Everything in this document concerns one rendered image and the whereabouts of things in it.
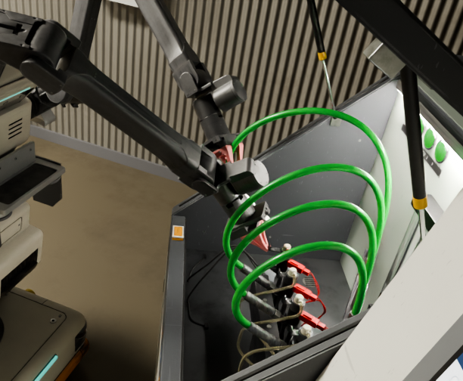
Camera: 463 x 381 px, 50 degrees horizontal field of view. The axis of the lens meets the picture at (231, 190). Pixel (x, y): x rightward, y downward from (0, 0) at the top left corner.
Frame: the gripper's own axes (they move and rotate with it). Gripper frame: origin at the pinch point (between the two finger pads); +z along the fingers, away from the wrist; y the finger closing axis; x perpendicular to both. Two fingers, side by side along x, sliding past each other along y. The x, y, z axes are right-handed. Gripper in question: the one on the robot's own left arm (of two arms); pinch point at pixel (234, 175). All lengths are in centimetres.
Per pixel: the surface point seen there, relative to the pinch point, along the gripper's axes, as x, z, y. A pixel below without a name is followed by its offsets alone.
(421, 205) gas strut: -44, 19, -27
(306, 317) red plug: -9.6, 33.9, -10.5
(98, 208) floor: 168, -35, 104
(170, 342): 16.9, 28.8, -22.1
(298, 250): -22.4, 19.6, -25.1
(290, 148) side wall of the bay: -4.1, -2.9, 24.2
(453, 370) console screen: -44, 37, -40
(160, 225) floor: 141, -11, 119
